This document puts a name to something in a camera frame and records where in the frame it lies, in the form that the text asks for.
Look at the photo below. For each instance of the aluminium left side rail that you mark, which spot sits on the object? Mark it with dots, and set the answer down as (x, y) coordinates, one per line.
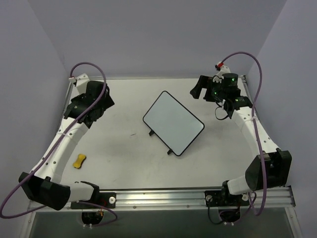
(67, 94)

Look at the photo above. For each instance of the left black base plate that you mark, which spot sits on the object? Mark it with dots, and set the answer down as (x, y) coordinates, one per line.
(106, 199)

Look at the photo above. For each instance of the aluminium front rail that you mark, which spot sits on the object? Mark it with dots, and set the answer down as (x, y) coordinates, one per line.
(182, 199)

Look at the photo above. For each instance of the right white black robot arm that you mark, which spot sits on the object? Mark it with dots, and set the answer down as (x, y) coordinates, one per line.
(270, 165)

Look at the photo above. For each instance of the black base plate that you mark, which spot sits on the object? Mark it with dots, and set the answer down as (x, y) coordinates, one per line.
(217, 198)
(106, 199)

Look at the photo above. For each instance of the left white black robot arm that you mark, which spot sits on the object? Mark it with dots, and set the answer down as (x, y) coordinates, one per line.
(42, 184)

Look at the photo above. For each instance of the small black-framed whiteboard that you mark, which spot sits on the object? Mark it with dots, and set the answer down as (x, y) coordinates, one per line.
(172, 123)

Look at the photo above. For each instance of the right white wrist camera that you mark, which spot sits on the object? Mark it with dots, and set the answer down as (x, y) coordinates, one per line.
(221, 69)

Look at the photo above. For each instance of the yellow black whiteboard eraser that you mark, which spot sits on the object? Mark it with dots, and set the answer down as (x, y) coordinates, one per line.
(79, 161)

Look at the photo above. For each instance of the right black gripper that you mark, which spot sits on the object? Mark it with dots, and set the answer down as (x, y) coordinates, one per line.
(207, 88)

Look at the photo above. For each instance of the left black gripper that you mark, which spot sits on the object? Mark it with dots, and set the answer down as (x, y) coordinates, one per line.
(99, 109)

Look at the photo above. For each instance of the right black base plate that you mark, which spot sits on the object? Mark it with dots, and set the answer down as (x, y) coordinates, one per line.
(217, 198)

